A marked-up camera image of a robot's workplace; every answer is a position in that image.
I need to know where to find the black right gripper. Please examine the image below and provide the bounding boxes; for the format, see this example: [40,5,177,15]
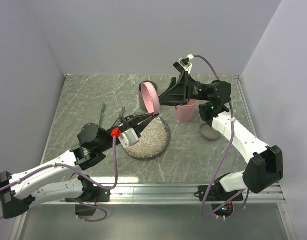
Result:
[154,71,210,108]

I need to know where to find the metal food tongs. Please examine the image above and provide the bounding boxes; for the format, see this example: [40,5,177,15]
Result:
[98,103,126,127]

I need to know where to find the pink round lid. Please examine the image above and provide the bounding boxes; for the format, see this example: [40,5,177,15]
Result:
[140,81,160,115]

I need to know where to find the pink cup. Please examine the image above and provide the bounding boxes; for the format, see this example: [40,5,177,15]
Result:
[175,99,198,123]

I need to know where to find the grey round lid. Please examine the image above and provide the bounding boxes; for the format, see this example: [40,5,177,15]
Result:
[200,123,221,141]

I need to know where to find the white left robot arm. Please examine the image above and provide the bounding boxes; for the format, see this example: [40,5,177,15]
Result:
[0,113,158,219]

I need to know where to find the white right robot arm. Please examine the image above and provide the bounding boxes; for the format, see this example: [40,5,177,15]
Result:
[140,71,284,200]

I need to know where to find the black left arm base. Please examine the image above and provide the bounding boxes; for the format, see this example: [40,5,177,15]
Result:
[64,186,111,203]

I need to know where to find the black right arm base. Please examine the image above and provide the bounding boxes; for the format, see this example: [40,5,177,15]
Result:
[194,185,239,202]

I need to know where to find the grey cup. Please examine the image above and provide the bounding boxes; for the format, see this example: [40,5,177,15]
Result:
[138,80,158,112]

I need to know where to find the speckled ceramic plate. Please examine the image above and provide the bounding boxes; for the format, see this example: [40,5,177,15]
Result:
[124,116,171,160]

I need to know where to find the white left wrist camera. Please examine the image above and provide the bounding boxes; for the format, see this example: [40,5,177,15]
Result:
[111,128,139,149]

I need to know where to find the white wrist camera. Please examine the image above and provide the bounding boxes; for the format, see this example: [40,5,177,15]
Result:
[111,128,139,149]
[173,54,195,74]

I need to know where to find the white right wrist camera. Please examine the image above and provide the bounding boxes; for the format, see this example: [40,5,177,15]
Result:
[173,54,195,74]

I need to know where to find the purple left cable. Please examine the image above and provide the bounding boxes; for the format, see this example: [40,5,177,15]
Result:
[0,136,119,223]

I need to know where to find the purple cable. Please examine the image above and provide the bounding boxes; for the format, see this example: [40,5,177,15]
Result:
[193,54,250,220]
[0,136,119,223]

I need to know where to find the aluminium mounting rail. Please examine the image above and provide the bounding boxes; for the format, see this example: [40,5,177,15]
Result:
[40,182,286,206]

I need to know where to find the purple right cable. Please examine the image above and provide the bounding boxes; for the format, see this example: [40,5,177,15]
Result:
[193,54,250,220]

